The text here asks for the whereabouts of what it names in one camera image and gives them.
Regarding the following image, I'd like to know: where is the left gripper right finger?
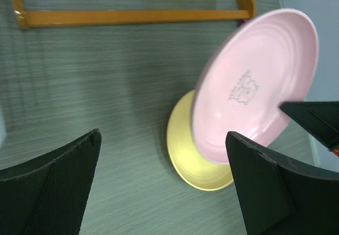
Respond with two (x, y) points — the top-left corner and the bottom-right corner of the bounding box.
(226, 132), (338, 234)

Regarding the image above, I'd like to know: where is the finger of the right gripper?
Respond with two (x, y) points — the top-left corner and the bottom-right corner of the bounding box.
(280, 101), (338, 150)

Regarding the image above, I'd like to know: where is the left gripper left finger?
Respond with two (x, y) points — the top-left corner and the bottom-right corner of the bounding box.
(1, 129), (102, 234)

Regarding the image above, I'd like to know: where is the pink plate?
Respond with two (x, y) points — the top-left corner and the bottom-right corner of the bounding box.
(191, 8), (319, 164)

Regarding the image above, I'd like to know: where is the yellow plate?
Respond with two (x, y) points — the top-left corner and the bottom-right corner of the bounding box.
(166, 90), (234, 191)

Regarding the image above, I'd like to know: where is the orange wooden shelf rack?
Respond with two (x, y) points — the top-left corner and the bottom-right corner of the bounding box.
(11, 0), (257, 30)

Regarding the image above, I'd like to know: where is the purple book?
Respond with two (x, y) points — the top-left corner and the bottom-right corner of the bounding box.
(237, 19), (249, 27)

